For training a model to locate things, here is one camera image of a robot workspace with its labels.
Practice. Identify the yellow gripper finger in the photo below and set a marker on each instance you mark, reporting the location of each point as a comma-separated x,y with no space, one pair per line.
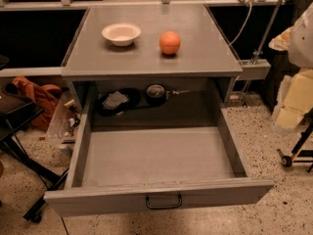
294,101

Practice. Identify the orange fruit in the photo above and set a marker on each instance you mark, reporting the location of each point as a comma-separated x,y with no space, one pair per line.
169,43

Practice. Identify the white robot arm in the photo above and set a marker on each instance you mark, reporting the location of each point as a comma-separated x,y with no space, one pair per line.
297,40

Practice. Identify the grey open drawer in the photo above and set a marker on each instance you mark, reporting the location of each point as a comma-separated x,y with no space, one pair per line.
187,146

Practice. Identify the black wheeled stand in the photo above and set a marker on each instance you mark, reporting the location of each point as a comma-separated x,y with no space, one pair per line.
298,154

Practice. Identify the metal pole stand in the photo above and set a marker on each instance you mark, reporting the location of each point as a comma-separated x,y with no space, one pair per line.
255,56

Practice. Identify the grey cabinet table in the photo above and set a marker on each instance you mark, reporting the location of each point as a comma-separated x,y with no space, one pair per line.
203,51

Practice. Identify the black tape roll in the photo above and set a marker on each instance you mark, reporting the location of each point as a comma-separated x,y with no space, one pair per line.
155,95

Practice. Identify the black cap with paper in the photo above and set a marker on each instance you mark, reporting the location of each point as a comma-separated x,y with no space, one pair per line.
118,101

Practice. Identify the white bowl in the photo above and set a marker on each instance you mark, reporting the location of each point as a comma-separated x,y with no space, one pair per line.
121,34

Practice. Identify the clear plastic bag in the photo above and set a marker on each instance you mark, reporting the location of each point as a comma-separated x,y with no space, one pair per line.
64,124

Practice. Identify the orange cloth bag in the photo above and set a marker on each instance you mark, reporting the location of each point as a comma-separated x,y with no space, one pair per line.
45,96

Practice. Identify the black drawer handle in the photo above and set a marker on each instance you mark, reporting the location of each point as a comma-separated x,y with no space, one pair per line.
162,202

